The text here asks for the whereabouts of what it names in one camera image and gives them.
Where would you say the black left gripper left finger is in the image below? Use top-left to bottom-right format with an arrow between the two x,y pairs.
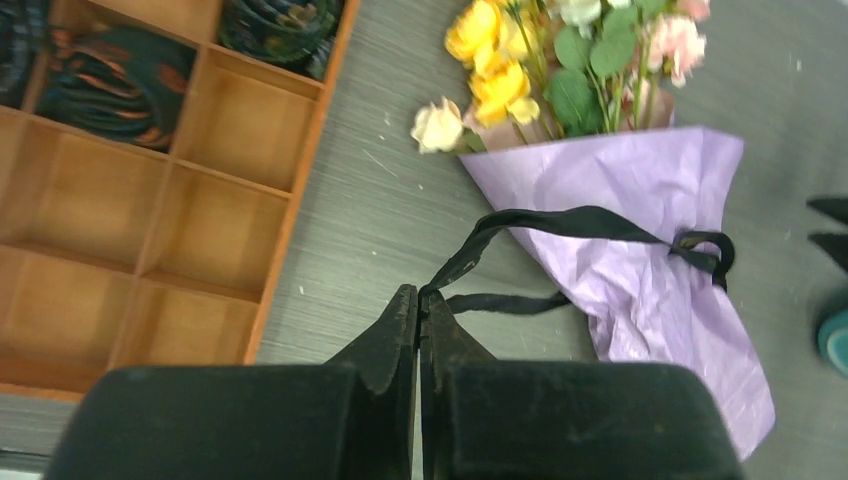
45,285 -> 418,479

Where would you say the teal cylindrical vase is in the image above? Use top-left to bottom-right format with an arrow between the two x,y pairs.
816,308 -> 847,377

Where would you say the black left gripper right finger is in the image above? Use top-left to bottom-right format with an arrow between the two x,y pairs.
419,291 -> 744,479

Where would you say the orange compartment tray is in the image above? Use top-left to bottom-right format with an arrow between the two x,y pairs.
1,1 -> 359,402

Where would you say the purple wrapping paper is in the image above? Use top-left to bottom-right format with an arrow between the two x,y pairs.
461,127 -> 775,459

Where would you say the dark rolled fabric top-left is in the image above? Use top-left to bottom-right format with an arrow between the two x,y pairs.
1,0 -> 51,108

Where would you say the dark rolled fabric top-right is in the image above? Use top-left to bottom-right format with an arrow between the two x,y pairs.
218,0 -> 346,81

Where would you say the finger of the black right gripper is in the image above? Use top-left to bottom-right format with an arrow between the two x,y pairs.
808,232 -> 848,272
807,197 -> 848,226

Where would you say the artificial flower bouquet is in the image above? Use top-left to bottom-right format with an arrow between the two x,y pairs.
410,0 -> 711,154

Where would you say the black printed ribbon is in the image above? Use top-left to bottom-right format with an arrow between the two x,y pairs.
418,205 -> 736,316

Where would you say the dark rolled fabric middle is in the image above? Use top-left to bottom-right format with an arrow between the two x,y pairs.
35,26 -> 196,152

